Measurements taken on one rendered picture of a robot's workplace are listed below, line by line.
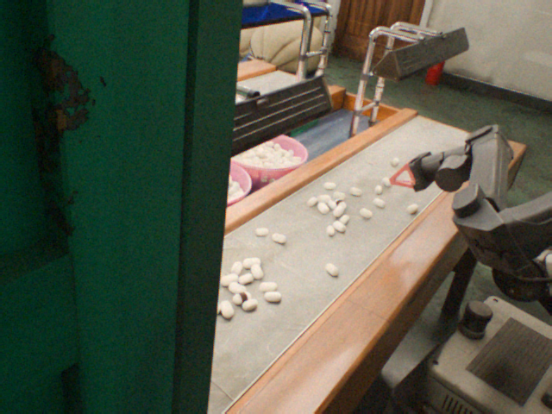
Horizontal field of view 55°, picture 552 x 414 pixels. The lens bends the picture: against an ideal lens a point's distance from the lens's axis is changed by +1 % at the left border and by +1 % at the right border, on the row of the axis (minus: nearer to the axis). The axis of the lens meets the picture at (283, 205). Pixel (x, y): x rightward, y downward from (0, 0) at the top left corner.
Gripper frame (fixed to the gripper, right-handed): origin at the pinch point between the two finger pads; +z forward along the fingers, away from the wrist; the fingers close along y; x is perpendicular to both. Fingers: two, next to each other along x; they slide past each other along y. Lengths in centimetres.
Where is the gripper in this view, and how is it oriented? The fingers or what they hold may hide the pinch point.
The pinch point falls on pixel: (392, 180)
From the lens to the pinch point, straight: 128.4
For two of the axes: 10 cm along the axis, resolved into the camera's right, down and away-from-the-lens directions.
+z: -7.1, 2.4, 6.6
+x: 4.1, 9.1, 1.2
